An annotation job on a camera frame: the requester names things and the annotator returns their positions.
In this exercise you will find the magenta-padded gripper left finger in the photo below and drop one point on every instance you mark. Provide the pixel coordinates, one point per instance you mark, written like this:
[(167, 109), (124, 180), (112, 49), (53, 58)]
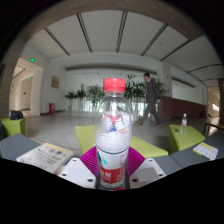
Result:
[(76, 173)]

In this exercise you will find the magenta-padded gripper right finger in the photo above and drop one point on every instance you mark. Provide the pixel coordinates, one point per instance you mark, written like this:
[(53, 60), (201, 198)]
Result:
[(148, 173)]

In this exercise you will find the clear red-capped water bottle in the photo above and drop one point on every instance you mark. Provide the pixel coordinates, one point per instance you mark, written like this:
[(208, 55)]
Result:
[(113, 150)]

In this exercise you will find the small clear water bottle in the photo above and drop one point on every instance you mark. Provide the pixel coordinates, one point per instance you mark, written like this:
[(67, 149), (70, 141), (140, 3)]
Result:
[(183, 125)]

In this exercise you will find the flat round red coaster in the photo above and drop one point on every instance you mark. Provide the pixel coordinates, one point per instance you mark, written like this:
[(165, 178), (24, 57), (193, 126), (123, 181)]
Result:
[(119, 189)]

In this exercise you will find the printed magazine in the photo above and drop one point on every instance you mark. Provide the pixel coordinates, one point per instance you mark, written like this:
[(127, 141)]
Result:
[(45, 156)]

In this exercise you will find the long green bench seat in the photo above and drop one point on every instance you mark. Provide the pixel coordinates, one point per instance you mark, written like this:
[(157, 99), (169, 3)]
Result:
[(85, 138)]

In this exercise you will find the green seat block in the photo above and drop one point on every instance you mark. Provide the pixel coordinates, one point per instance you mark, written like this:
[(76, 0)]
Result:
[(185, 141)]

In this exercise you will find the yellow and white leaflet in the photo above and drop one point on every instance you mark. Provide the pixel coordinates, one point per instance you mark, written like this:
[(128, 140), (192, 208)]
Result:
[(205, 150)]

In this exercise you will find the red fire extinguisher cabinet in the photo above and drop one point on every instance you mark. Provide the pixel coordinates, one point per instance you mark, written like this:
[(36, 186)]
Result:
[(51, 108)]

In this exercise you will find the person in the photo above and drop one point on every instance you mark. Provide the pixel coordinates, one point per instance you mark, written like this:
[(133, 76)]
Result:
[(151, 96)]

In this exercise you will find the green seat cube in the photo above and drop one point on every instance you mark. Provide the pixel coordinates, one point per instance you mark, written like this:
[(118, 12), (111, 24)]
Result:
[(12, 127)]

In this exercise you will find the dark wooden bench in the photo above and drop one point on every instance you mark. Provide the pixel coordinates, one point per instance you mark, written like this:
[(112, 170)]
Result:
[(213, 126)]

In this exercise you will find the row of potted plants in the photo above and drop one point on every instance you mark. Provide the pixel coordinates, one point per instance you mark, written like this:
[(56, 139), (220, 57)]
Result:
[(95, 93)]

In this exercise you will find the black bag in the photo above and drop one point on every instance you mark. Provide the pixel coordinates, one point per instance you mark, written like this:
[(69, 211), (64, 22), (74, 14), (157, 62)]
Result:
[(16, 115)]

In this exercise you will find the green exit sign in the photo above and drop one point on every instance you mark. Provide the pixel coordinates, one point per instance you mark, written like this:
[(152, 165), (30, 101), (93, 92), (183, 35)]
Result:
[(32, 60)]

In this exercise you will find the brown wall plaque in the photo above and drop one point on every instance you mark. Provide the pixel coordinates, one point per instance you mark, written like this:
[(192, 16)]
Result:
[(55, 82)]

